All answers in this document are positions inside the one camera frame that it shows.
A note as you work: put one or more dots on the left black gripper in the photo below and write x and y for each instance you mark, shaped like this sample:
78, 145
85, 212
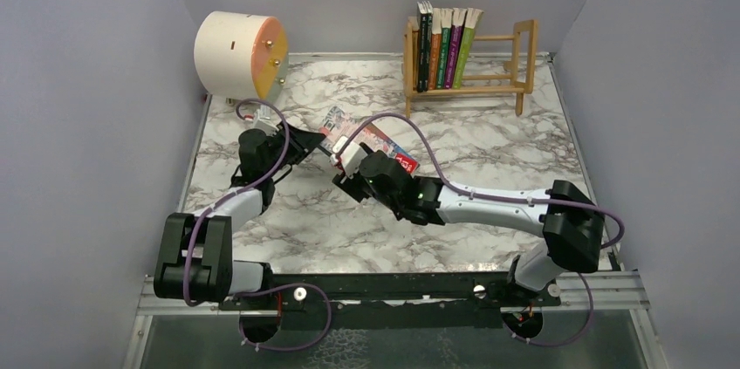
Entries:
287, 152

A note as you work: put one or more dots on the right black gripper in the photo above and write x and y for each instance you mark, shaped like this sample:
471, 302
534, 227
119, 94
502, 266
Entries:
352, 186

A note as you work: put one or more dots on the floral cover book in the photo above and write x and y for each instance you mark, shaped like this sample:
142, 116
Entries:
337, 125

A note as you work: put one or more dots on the purple treehouse book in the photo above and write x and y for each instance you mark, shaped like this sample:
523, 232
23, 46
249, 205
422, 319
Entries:
456, 31

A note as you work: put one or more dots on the lime green treehouse book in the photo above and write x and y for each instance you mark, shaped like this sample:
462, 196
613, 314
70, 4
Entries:
473, 16

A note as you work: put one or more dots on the red treehouse book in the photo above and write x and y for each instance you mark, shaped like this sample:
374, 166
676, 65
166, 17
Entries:
408, 162

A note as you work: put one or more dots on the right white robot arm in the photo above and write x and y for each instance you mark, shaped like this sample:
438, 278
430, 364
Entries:
568, 224

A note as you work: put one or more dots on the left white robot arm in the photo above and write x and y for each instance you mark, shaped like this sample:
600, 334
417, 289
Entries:
195, 262

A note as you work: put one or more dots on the cream round drawer cabinet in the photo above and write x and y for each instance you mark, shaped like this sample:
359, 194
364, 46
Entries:
241, 56

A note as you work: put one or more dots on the wooden book rack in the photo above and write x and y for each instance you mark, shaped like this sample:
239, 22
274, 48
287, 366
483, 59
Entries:
517, 77

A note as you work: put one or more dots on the black book left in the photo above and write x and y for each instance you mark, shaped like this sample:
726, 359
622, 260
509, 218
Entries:
420, 44

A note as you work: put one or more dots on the black book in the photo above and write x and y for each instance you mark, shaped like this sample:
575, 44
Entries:
420, 44
427, 17

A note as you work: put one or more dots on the black book right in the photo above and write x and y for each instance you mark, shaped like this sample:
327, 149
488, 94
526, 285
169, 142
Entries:
427, 17

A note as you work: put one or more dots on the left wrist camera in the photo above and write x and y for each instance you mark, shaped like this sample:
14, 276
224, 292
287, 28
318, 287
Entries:
261, 119

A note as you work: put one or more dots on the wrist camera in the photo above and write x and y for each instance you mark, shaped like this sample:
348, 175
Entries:
261, 119
351, 157

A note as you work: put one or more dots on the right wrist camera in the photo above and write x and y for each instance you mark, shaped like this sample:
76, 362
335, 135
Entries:
351, 157

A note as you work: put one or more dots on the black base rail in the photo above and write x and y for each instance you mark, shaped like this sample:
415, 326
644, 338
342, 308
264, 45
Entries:
386, 301

